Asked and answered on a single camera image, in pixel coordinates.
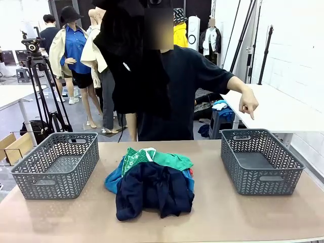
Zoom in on person's left hand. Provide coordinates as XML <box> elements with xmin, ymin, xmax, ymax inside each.
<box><xmin>239</xmin><ymin>86</ymin><xmax>259</xmax><ymax>121</ymax></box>

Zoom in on green drawstring shorts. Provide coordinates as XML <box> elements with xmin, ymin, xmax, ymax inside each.
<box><xmin>121</xmin><ymin>147</ymin><xmax>194</xmax><ymax>178</ymax></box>

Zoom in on black garment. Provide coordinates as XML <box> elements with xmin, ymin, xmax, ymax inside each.
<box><xmin>93</xmin><ymin>0</ymin><xmax>171</xmax><ymax>144</ymax></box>

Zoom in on navy blue garment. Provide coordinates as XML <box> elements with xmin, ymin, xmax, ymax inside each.
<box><xmin>115</xmin><ymin>161</ymin><xmax>195</xmax><ymax>222</ymax></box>

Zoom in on blue knit sweater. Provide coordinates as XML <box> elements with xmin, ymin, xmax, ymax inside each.
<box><xmin>104</xmin><ymin>156</ymin><xmax>195</xmax><ymax>195</ymax></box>

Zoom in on person's right forearm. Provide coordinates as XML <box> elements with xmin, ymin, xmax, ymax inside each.
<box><xmin>126</xmin><ymin>112</ymin><xmax>139</xmax><ymax>142</ymax></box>

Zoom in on person's left forearm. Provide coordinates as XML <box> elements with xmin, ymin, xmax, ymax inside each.
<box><xmin>226</xmin><ymin>75</ymin><xmax>251</xmax><ymax>96</ymax></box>

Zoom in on white table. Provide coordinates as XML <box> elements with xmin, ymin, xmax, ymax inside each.
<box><xmin>220</xmin><ymin>83</ymin><xmax>324</xmax><ymax>148</ymax></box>
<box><xmin>0</xmin><ymin>85</ymin><xmax>49</xmax><ymax>147</ymax></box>

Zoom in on grey plastic stool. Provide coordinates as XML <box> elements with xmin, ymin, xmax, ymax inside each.
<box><xmin>209</xmin><ymin>108</ymin><xmax>240</xmax><ymax>140</ymax></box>

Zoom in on dark clothes pile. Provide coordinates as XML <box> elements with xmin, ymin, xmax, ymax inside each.
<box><xmin>193</xmin><ymin>88</ymin><xmax>225</xmax><ymax>123</ymax></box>

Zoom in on black light stand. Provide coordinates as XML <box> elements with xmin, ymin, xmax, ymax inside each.
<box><xmin>257</xmin><ymin>25</ymin><xmax>275</xmax><ymax>86</ymax></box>

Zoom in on grey plastic lattice basket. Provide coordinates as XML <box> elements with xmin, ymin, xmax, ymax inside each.
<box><xmin>220</xmin><ymin>128</ymin><xmax>306</xmax><ymax>196</ymax></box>
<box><xmin>10</xmin><ymin>132</ymin><xmax>100</xmax><ymax>200</ymax></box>

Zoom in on person in black T-shirt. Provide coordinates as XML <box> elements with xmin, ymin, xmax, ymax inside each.
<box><xmin>136</xmin><ymin>0</ymin><xmax>235</xmax><ymax>142</ymax></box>

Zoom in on tall black tripod poles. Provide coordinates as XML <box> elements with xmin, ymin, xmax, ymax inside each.
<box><xmin>222</xmin><ymin>0</ymin><xmax>263</xmax><ymax>84</ymax></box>

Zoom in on mannequin with black white jacket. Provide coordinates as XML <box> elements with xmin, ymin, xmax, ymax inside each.
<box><xmin>199</xmin><ymin>18</ymin><xmax>222</xmax><ymax>65</ymax></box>

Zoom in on white tower fan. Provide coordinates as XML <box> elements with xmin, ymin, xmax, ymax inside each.
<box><xmin>187</xmin><ymin>15</ymin><xmax>201</xmax><ymax>51</ymax></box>

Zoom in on mannequin with yellow hoodie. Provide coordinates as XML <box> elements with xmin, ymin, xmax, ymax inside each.
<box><xmin>173</xmin><ymin>7</ymin><xmax>189</xmax><ymax>49</ymax></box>

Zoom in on mannequin with cream jacket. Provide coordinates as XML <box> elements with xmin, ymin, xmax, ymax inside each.
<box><xmin>80</xmin><ymin>6</ymin><xmax>127</xmax><ymax>134</ymax></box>

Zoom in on mannequin with blue shirt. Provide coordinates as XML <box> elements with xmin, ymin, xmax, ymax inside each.
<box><xmin>49</xmin><ymin>6</ymin><xmax>103</xmax><ymax>129</ymax></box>

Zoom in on black bag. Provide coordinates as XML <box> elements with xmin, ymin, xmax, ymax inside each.
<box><xmin>20</xmin><ymin>120</ymin><xmax>53</xmax><ymax>145</ymax></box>

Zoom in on small grey step stool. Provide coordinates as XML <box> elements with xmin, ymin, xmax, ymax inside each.
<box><xmin>16</xmin><ymin>67</ymin><xmax>31</xmax><ymax>84</ymax></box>

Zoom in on plywood board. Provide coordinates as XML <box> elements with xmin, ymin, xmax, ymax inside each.
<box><xmin>5</xmin><ymin>133</ymin><xmax>35</xmax><ymax>165</ymax></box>
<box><xmin>0</xmin><ymin>133</ymin><xmax>17</xmax><ymax>161</ymax></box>

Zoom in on black monitor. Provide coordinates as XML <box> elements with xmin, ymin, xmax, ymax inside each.
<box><xmin>15</xmin><ymin>50</ymin><xmax>29</xmax><ymax>64</ymax></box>
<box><xmin>1</xmin><ymin>50</ymin><xmax>15</xmax><ymax>67</ymax></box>

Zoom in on black camera tripod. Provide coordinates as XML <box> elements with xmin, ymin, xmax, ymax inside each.
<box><xmin>25</xmin><ymin>55</ymin><xmax>74</xmax><ymax>134</ymax></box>

